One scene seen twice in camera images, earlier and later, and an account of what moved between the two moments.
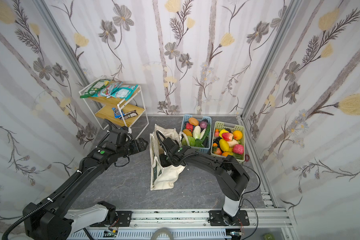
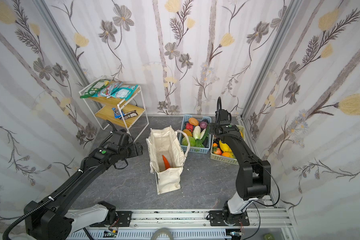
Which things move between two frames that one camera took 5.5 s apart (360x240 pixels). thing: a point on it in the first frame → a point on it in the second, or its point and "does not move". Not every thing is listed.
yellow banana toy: [224, 145] does not move
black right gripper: [164, 153] → [221, 113]
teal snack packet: [125, 92] does not move
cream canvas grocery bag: [161, 177] does not move
